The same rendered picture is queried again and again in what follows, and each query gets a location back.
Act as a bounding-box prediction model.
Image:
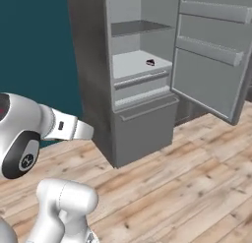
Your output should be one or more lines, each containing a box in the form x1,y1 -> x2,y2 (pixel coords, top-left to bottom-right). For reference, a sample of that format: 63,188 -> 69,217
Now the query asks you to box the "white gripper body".
73,117 -> 95,142

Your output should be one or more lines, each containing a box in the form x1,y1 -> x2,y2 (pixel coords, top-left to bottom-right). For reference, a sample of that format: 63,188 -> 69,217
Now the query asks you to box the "grey fridge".
66,0 -> 185,169

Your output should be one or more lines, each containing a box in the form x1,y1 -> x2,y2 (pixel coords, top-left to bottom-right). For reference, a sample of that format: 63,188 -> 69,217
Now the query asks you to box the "grey fridge crisper drawer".
112,69 -> 171,102

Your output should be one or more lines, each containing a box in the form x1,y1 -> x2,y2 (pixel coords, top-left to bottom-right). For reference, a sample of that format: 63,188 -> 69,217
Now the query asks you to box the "grey fridge shelf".
110,19 -> 175,38

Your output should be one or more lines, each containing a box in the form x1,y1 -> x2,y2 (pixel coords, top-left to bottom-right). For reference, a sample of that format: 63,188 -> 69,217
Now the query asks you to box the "grey fridge door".
169,0 -> 252,126

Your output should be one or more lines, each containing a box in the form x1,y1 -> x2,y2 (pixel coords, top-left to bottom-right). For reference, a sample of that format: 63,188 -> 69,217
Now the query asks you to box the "grey freezer drawer front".
112,94 -> 180,169

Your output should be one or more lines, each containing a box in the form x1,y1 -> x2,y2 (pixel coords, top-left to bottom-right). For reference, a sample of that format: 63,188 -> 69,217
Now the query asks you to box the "grey freezer drawer handle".
118,99 -> 180,123

